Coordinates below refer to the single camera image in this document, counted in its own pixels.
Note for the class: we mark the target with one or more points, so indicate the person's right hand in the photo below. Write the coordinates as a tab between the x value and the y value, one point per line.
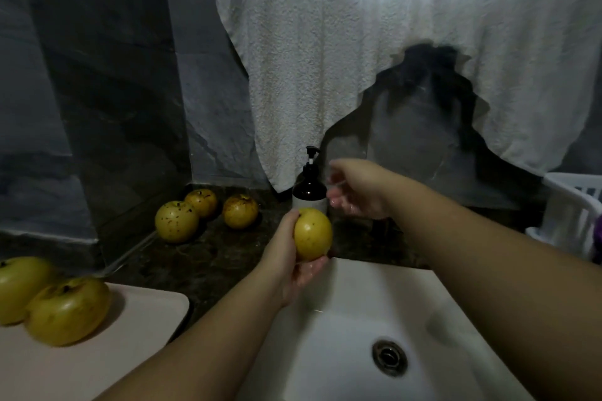
362	187

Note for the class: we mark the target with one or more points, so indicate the person's left hand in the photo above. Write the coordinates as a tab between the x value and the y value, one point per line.
287	260

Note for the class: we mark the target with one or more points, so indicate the spotted yellow apple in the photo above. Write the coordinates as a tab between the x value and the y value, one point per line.
313	234
21	288
68	311

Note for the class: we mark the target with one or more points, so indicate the dark soap pump bottle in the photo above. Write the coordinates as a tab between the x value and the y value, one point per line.
309	187

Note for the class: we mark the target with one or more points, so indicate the group of yellow apples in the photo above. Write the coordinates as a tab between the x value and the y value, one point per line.
176	222

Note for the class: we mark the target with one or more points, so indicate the beige plastic tray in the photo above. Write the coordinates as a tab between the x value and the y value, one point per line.
113	349

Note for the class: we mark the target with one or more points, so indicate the person's right forearm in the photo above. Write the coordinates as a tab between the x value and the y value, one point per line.
508	274

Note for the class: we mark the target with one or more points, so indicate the person's left forearm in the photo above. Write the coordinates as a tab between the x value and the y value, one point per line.
197	349

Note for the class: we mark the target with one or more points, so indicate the white sink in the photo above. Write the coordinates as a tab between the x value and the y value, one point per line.
348	340

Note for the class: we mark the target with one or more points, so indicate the metal sink drain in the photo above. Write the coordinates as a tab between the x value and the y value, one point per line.
389	356

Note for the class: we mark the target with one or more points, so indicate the white hanging towel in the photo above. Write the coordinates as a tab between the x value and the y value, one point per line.
310	48

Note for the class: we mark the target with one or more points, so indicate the white plastic basket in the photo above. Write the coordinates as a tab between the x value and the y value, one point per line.
569	213

